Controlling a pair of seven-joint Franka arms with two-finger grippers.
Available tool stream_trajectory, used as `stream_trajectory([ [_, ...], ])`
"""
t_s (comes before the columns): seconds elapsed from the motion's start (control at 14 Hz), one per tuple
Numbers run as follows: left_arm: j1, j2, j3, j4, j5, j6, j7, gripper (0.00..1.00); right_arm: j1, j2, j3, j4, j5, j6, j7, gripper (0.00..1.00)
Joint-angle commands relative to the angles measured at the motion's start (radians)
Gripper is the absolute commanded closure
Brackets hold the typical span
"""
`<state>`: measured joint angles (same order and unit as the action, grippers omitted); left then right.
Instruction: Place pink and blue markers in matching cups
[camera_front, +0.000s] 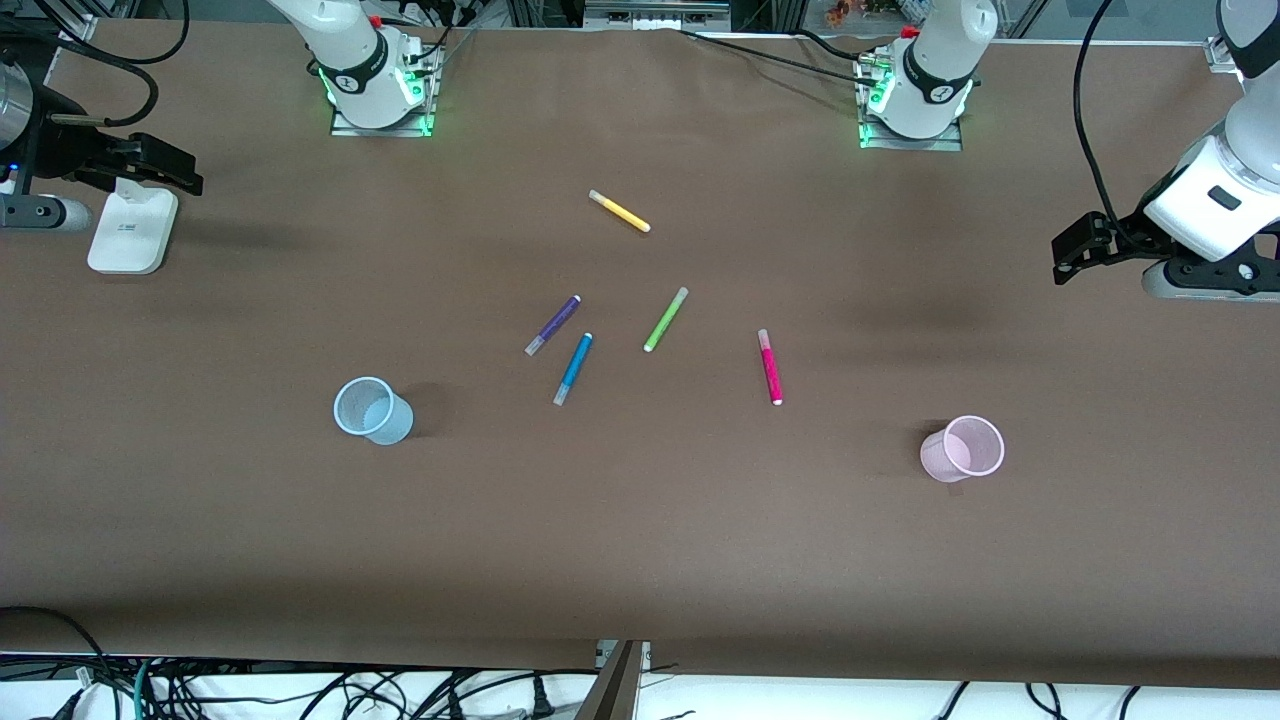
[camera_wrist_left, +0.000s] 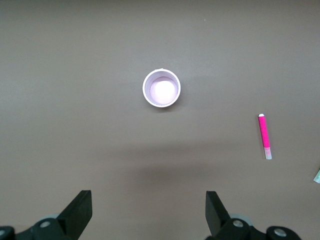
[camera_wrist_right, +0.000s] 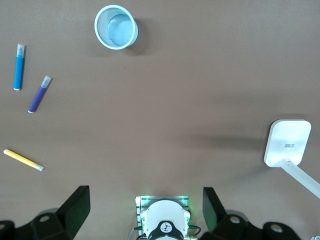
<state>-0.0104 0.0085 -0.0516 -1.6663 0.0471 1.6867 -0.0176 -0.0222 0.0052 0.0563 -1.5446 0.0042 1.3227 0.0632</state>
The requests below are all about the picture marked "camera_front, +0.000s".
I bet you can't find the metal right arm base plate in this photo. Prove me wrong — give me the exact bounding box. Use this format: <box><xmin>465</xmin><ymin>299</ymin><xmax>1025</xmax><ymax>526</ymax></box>
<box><xmin>330</xmin><ymin>45</ymin><xmax>441</xmax><ymax>138</ymax></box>

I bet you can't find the metal table post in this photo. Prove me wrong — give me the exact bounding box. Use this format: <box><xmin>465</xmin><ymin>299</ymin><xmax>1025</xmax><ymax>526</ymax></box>
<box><xmin>575</xmin><ymin>640</ymin><xmax>651</xmax><ymax>720</ymax></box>

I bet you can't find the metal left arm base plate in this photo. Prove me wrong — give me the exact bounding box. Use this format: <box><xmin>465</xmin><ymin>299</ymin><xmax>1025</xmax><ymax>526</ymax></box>
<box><xmin>857</xmin><ymin>55</ymin><xmax>964</xmax><ymax>152</ymax></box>

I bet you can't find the blue plastic cup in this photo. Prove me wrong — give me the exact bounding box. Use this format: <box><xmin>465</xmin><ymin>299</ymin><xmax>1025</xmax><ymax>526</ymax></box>
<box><xmin>333</xmin><ymin>376</ymin><xmax>414</xmax><ymax>447</ymax></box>

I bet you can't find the purple marker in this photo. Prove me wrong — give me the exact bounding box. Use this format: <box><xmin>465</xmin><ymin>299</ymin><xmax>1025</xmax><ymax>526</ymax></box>
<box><xmin>524</xmin><ymin>294</ymin><xmax>583</xmax><ymax>358</ymax></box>

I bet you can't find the black looped cable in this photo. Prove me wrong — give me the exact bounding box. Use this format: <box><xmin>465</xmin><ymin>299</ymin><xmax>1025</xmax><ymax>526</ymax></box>
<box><xmin>0</xmin><ymin>605</ymin><xmax>106</xmax><ymax>701</ymax></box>

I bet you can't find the brown table cover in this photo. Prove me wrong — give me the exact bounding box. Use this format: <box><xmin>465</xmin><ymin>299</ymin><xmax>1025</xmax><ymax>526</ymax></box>
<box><xmin>0</xmin><ymin>20</ymin><xmax>1280</xmax><ymax>691</ymax></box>

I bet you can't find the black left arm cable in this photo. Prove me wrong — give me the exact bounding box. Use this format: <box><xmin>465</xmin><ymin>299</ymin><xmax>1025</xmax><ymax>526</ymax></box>
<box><xmin>1072</xmin><ymin>0</ymin><xmax>1131</xmax><ymax>246</ymax></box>

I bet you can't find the yellow marker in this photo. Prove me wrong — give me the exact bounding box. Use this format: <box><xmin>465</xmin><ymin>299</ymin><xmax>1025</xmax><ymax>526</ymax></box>
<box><xmin>588</xmin><ymin>189</ymin><xmax>652</xmax><ymax>234</ymax></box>

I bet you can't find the pink marker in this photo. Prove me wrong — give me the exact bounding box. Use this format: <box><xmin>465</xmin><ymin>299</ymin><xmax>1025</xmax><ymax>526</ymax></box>
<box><xmin>757</xmin><ymin>328</ymin><xmax>784</xmax><ymax>407</ymax></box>

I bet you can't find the white desk lamp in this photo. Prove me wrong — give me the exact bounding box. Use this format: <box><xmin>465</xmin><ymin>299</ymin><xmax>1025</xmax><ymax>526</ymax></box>
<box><xmin>88</xmin><ymin>178</ymin><xmax>179</xmax><ymax>275</ymax></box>

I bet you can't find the green marker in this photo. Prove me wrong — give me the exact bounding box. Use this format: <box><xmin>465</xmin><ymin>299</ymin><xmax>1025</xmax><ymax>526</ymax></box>
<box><xmin>642</xmin><ymin>286</ymin><xmax>690</xmax><ymax>354</ymax></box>

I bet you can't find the black cable on table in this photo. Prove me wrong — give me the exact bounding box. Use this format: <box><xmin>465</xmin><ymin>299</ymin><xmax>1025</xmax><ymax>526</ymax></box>
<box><xmin>680</xmin><ymin>28</ymin><xmax>883</xmax><ymax>83</ymax></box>

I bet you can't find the blue marker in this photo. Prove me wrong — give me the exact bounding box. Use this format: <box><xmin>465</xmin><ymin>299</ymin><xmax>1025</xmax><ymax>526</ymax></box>
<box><xmin>552</xmin><ymin>332</ymin><xmax>595</xmax><ymax>407</ymax></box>

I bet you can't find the pink plastic cup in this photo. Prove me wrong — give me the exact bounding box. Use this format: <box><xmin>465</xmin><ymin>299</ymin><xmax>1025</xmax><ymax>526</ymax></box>
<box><xmin>919</xmin><ymin>414</ymin><xmax>1006</xmax><ymax>484</ymax></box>

